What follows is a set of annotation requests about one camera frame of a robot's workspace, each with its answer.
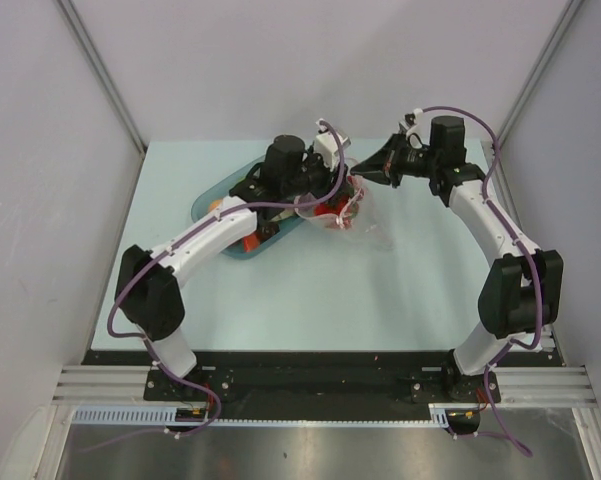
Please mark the teal plastic tray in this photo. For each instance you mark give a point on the teal plastic tray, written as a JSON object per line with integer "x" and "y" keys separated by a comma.
{"x": 221, "y": 189}

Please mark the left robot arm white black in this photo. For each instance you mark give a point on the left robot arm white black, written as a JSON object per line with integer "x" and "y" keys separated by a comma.
{"x": 257, "y": 211}

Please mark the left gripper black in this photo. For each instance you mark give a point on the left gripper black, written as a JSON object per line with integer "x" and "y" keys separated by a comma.
{"x": 326, "y": 173}

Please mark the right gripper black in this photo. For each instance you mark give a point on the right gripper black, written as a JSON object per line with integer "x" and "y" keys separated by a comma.
{"x": 384, "y": 166}

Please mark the aluminium frame post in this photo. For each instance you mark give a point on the aluminium frame post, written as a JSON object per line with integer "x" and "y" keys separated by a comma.
{"x": 95, "y": 62}
{"x": 549, "y": 50}

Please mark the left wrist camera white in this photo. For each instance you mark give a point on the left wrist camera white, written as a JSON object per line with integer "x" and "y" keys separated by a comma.
{"x": 325, "y": 145}

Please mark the left aluminium frame post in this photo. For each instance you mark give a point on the left aluminium frame post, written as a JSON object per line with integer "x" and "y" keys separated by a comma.
{"x": 95, "y": 62}

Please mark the red cherry tomato bunch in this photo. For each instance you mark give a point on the red cherry tomato bunch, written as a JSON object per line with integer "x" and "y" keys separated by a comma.
{"x": 340, "y": 212}

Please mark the clear zip top bag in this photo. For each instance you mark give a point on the clear zip top bag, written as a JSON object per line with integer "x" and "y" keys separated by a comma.
{"x": 369, "y": 228}

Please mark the light blue cable duct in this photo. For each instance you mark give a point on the light blue cable duct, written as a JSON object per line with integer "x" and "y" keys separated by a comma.
{"x": 433, "y": 416}

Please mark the right aluminium frame post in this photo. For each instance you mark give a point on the right aluminium frame post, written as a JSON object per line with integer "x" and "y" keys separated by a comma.
{"x": 549, "y": 50}

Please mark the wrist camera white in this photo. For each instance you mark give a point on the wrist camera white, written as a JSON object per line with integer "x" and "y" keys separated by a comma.
{"x": 410, "y": 127}
{"x": 325, "y": 145}

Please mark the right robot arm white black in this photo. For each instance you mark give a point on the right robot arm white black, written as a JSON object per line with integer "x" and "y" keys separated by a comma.
{"x": 522, "y": 290}

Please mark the aluminium rail front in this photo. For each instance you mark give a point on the aluminium rail front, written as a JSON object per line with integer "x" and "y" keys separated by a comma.
{"x": 520, "y": 387}

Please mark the orange peach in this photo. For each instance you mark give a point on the orange peach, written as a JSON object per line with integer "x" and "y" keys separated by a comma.
{"x": 214, "y": 204}

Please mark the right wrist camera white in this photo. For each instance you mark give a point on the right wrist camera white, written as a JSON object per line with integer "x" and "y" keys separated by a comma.
{"x": 410, "y": 127}

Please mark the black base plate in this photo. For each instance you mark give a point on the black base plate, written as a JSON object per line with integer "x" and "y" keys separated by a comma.
{"x": 319, "y": 385}

